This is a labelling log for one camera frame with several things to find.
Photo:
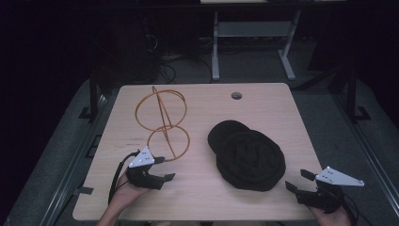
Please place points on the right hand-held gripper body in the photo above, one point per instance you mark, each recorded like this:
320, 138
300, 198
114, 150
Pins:
326, 196

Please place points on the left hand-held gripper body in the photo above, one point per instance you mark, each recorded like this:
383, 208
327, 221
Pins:
141, 160

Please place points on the black hat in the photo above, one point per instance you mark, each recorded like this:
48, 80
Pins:
251, 160

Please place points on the person's right hand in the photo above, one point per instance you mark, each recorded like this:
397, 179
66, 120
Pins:
332, 219

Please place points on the person's left hand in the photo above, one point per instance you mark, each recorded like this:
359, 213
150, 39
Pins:
125, 196

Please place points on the black metal stand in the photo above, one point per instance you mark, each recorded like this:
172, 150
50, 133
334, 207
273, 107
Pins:
352, 94
93, 94

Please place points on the metal rail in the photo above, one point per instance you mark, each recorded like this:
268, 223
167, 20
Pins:
73, 163
367, 157

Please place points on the black bracket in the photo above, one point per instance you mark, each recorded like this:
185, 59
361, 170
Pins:
84, 190

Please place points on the grey metal desk frame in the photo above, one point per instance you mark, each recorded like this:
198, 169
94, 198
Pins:
251, 29

